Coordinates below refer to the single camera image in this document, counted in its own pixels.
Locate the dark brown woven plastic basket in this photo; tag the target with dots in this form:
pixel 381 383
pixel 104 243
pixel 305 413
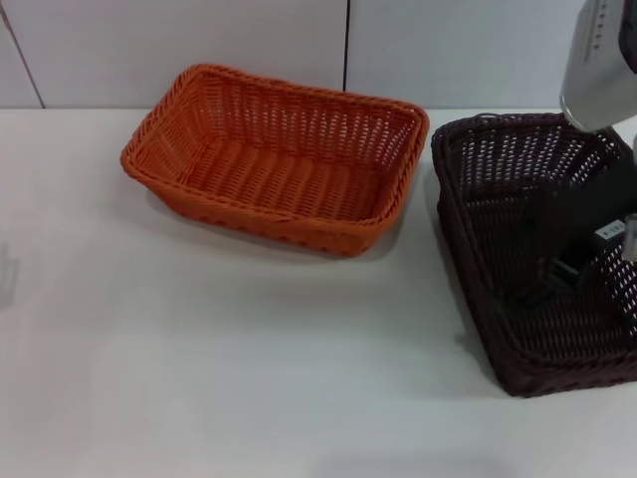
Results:
pixel 478 209

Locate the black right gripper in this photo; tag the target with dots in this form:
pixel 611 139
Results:
pixel 582 209

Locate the orange woven plastic basket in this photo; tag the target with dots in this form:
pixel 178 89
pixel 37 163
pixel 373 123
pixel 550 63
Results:
pixel 278 169

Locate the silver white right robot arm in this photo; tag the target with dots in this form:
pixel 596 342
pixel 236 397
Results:
pixel 632 239

